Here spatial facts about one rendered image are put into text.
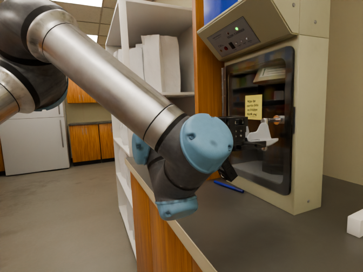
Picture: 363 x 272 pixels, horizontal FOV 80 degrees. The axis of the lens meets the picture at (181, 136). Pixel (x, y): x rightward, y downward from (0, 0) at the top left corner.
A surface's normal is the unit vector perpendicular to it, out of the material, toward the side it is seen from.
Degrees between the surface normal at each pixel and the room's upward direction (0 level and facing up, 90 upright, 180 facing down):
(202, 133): 49
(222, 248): 0
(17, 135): 90
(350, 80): 90
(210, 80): 90
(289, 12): 90
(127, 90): 67
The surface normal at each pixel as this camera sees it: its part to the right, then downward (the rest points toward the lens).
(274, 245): -0.04, -0.99
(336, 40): -0.92, 0.09
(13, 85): 0.31, 0.33
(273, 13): -0.62, 0.76
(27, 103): 0.39, 0.77
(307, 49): 0.40, 0.11
